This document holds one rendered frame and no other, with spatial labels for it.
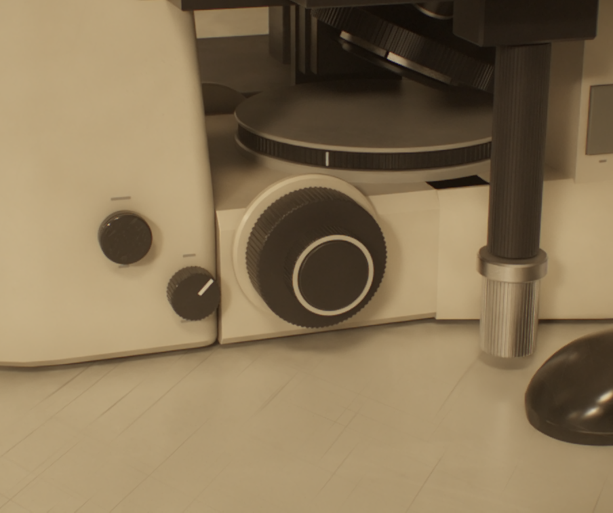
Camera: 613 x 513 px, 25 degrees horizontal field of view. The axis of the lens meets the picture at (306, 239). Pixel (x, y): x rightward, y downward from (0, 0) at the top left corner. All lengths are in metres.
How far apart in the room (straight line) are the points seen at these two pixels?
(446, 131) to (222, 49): 0.64
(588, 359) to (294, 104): 0.26
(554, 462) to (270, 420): 0.12
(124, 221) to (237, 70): 0.63
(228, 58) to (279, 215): 0.68
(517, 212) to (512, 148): 0.03
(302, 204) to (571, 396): 0.15
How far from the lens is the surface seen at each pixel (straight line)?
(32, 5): 0.60
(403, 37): 0.70
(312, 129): 0.71
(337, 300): 0.62
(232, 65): 1.26
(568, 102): 0.70
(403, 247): 0.67
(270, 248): 0.62
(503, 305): 0.63
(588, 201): 0.70
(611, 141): 0.70
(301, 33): 0.82
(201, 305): 0.63
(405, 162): 0.68
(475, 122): 0.73
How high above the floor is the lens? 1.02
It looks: 19 degrees down
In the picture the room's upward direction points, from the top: straight up
